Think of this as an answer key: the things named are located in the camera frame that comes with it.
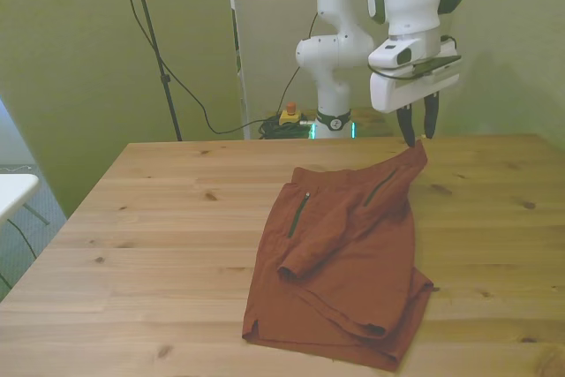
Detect yellow emergency stop button box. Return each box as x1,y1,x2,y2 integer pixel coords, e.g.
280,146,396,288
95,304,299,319
278,102,303,126

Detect small white side table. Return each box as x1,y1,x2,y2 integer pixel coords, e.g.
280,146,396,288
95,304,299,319
0,172,50,226

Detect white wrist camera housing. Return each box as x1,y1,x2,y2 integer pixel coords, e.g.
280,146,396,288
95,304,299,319
367,34,458,72

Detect black tripod stand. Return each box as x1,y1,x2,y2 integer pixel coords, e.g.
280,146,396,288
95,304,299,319
125,0,184,142

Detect black flat wrist camera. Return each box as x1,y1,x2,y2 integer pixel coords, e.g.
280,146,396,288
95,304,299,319
410,55,463,79

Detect coiled green cable bundle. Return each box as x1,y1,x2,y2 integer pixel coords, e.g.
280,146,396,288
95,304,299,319
258,115,317,140

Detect long black stand cable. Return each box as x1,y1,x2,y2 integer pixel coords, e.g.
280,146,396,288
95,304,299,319
112,0,266,135

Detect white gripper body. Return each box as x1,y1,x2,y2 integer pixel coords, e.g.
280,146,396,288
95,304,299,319
369,61,463,114

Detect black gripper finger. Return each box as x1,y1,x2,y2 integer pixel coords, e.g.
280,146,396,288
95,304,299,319
422,92,441,139
395,102,418,148

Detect rust red shorts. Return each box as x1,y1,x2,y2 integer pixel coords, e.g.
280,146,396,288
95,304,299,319
241,139,436,373

